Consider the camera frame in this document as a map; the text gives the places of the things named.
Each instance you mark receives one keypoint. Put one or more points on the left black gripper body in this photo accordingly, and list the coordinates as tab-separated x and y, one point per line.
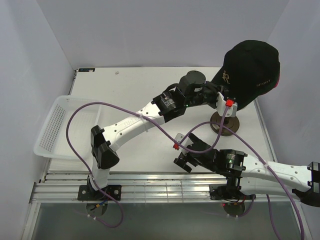
210	93

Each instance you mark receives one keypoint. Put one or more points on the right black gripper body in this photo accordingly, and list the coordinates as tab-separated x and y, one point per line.
181	160

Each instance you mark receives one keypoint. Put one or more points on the dark brown mannequin stand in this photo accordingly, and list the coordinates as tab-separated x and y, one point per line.
231	123

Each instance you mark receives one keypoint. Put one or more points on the black baseball cap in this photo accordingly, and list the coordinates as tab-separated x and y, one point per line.
248	70

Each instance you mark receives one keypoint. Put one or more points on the pink baseball cap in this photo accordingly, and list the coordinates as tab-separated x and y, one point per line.
275	81

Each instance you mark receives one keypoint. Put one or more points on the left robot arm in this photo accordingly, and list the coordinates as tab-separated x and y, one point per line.
192	90

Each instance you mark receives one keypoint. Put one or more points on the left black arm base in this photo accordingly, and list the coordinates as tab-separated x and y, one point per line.
87	193

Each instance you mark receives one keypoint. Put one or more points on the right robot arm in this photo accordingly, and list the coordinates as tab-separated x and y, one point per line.
246	175

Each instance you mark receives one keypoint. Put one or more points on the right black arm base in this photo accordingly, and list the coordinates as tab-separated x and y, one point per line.
220	192

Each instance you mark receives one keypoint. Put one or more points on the small black label sticker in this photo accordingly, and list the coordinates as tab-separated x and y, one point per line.
86	70

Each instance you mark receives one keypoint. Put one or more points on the white plastic basket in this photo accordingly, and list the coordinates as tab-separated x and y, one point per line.
51	141

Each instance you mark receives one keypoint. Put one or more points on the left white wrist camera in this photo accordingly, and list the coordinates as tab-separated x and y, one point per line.
225	106

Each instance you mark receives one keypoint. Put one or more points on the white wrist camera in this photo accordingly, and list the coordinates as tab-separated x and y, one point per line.
184	141
225	106

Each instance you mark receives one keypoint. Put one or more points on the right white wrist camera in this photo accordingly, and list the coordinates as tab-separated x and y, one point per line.
184	141

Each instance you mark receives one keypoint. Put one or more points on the aluminium rail frame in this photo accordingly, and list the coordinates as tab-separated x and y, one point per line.
157	206

